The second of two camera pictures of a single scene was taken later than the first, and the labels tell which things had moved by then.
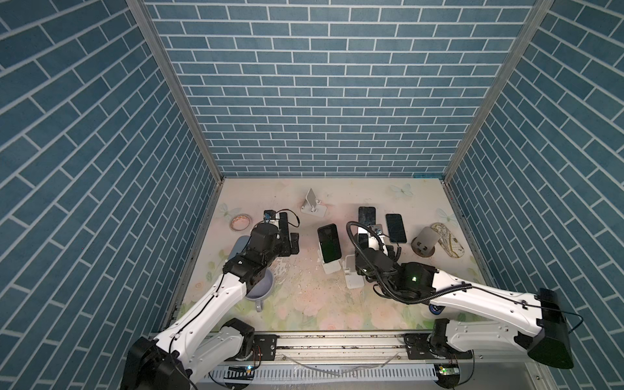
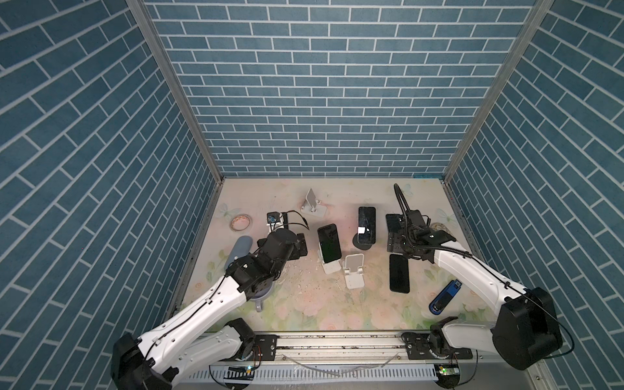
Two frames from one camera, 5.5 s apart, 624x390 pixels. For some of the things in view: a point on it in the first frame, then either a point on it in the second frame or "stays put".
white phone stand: [311, 205] stays put
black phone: [329, 242] stays put
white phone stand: [353, 279] stays put
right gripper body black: [358, 267] -> [401, 244]
